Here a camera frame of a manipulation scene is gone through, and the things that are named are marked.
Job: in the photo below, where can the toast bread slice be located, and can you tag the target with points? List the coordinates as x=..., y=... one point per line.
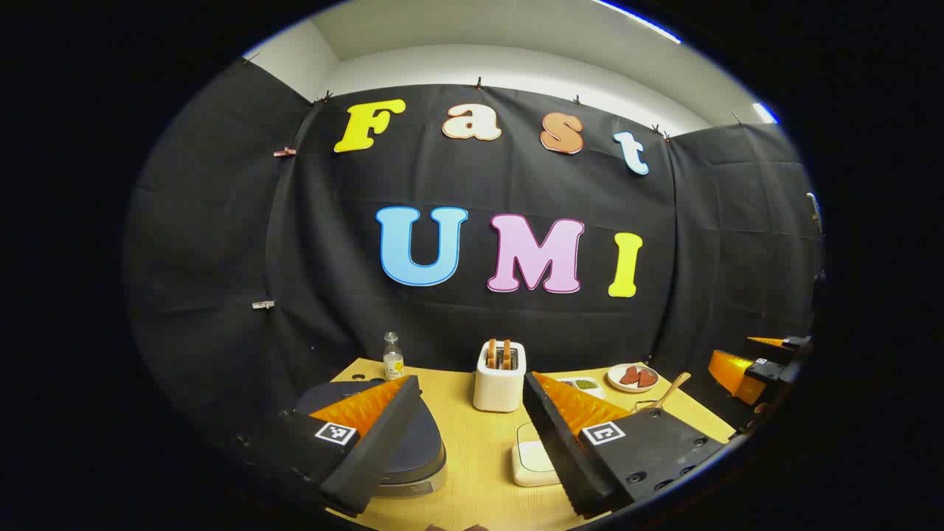
x=491, y=352
x=507, y=352

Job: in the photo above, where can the small glass bottle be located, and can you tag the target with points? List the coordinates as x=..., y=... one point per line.
x=393, y=361

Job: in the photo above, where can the wooden spoon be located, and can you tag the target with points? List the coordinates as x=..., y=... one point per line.
x=675, y=385

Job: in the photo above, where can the white toaster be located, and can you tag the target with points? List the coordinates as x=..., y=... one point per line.
x=498, y=389

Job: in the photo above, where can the white divided dish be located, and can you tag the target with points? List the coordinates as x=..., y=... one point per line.
x=596, y=392

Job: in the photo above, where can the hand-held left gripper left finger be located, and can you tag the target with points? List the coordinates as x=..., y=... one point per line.
x=376, y=450

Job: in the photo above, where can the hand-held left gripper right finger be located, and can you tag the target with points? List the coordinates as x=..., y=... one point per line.
x=560, y=450

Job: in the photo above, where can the white round plate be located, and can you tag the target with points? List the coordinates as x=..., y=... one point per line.
x=616, y=382

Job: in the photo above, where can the red meat slice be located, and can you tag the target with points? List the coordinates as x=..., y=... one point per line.
x=647, y=378
x=630, y=376

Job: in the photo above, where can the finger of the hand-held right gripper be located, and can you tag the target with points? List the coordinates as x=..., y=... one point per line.
x=796, y=342
x=771, y=371

